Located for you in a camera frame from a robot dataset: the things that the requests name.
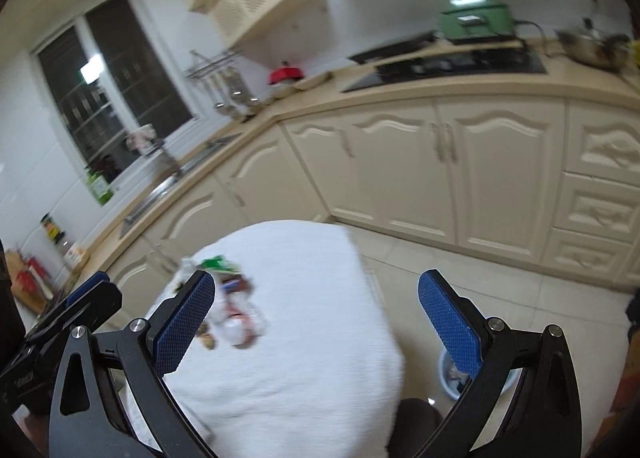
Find round table white towel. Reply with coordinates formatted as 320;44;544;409
120;220;406;458

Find black gas stove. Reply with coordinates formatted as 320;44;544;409
342;50;548;93

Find large cardboard box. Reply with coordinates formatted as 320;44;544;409
607;338;640;458

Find steel sink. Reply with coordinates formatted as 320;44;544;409
120;133;241;239

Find steel skimmer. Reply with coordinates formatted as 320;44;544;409
230;72;261;111

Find wooden cutting board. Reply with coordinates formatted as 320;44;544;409
5;248;46;314

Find person's dark trouser leg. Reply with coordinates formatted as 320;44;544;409
387;398;446;458

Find black power cable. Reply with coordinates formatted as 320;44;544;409
515;18;556;59

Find beige shallow bowl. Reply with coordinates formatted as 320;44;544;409
295;72;335;91

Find cream carved drawer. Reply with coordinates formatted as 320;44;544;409
542;230;633;281
567;103;640;184
552;173;640;241

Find clear bag with pink scraps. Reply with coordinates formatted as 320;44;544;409
220;303;266;350

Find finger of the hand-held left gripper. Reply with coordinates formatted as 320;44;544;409
22;282;124;346
64;272;111;309

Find sauce bottle yellow label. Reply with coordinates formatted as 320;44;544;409
41;213;66;244

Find green electric pot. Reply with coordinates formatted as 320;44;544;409
439;0;518;41

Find long wooden board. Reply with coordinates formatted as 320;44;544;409
372;38;526;69

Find red kitchen utensils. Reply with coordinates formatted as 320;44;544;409
17;255;51;299

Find cream lower cabinets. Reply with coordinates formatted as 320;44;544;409
107;83;640;299

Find small lattice door cabinet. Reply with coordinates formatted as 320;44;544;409
190;0;326;46

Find steel wok with lid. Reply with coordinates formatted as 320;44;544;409
555;18;632;71

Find glass jar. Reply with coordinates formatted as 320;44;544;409
62;240;90;271

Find green detergent bottle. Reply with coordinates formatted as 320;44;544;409
86;165;116;206

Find black induction cooker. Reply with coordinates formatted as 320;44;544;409
350;30;436;65

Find red lidded bowl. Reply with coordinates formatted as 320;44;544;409
268;62;306;86

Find pale rag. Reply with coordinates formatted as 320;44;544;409
126;124;158;155

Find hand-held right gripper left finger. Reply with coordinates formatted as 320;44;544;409
49;270;221;458

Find steel faucet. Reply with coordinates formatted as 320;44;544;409
150;138;185;179

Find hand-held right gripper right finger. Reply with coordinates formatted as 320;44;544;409
412;270;583;458

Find green snack packet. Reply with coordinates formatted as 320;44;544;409
197;255;241;275

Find steel utensil rack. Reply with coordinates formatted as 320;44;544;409
182;50;241;79

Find steel spatula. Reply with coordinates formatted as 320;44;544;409
220;75;241;120

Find kitchen window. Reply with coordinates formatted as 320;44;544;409
30;0;198;184

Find steel ladle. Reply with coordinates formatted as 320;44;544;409
212;73;228;111

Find pale blue plastic bin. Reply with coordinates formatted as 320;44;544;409
440;348;516;401

